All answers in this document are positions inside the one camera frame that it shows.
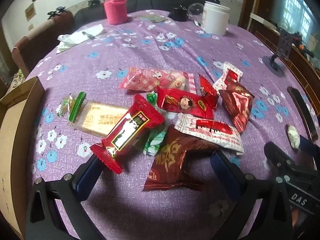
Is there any black stand with round base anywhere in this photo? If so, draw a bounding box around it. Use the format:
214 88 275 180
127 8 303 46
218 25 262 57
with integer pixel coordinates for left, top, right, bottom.
262 29 315 77

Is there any green striped clear candy wrapper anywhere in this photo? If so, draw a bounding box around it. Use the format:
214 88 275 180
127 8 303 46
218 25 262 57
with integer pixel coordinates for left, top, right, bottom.
56 92 87 123

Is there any pink knit-sleeved thermos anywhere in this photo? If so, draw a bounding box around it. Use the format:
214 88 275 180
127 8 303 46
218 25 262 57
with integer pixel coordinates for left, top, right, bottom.
104 0 129 26

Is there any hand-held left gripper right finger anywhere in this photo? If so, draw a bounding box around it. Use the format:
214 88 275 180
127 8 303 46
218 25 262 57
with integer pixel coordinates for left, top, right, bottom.
210 149 293 240

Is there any dark red gold-lettered packet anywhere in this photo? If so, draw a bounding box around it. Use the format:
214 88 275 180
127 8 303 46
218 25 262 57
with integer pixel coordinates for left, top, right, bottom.
142 124 221 192

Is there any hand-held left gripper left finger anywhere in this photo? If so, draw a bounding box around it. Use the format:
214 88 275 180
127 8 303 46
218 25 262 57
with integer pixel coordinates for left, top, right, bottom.
25 152 106 240

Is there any wooden cabinet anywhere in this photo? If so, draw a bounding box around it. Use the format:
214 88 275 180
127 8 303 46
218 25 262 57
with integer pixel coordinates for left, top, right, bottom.
249 12 320 113

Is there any black phone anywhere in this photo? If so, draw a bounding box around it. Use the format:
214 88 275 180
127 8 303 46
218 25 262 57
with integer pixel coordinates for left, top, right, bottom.
287 86 320 143

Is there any small green candy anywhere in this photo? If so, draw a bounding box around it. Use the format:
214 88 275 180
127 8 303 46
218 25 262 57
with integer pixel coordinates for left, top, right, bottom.
146 91 158 108

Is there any small black cup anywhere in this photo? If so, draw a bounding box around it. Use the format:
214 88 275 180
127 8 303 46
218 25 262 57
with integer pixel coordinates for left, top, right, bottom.
171 5 188 22

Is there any brown chair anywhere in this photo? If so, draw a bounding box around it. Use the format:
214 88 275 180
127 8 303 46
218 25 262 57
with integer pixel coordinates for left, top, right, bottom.
12 11 75 71

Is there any brown cardboard box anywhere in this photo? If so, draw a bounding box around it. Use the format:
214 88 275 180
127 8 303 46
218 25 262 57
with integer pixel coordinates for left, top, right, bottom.
0 76 45 239

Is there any red cartoon face packet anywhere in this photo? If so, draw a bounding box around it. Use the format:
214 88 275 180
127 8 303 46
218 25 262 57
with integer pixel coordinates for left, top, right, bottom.
156 87 218 120

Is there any pink cartoon snack packet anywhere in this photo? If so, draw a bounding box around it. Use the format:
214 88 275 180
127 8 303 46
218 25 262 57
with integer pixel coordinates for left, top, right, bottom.
118 66 195 93

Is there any green and white packet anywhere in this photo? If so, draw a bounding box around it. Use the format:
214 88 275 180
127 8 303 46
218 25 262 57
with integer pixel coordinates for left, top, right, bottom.
143 127 167 156

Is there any white cloth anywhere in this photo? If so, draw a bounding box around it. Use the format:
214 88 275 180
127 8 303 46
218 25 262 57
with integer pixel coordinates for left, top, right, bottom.
56 24 107 54

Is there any clear round lid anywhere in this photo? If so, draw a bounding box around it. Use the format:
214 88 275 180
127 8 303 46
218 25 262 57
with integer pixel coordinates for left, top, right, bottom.
187 2 205 17

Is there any black sofa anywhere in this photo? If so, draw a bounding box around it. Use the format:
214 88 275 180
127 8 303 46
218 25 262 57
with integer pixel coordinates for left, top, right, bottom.
74 0 221 28

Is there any red packet with white-black label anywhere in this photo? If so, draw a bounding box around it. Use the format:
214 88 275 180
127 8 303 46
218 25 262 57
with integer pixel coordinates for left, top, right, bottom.
90 94 166 175

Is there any purple floral tablecloth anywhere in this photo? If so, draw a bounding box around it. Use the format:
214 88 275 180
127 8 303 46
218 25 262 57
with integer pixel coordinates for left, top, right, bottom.
25 9 316 240

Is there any white plastic container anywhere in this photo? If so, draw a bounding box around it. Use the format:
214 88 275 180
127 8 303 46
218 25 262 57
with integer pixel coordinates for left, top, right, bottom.
201 1 231 35

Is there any small white wrapped candy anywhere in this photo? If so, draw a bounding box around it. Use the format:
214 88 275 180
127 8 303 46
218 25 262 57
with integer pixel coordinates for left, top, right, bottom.
287 125 301 152

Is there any small red candy packet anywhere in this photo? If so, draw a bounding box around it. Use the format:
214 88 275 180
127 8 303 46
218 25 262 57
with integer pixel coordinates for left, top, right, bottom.
199 74 220 103

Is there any white packet with red label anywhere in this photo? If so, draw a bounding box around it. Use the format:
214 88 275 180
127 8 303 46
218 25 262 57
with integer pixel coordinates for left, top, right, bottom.
174 113 245 155

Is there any clear packet of golden biscuit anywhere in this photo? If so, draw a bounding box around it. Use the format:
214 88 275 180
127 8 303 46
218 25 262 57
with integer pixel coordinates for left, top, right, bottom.
74 102 130 138

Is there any dark red packet with white ends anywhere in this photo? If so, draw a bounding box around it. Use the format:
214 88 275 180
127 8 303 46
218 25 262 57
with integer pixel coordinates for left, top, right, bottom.
212 62 255 133

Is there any window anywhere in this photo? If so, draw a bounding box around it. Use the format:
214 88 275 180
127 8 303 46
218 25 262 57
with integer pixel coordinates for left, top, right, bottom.
280 0 320 44

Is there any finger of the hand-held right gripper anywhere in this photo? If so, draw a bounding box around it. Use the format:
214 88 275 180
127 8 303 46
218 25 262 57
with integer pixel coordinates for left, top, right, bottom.
299 134 320 160
264 142 298 174

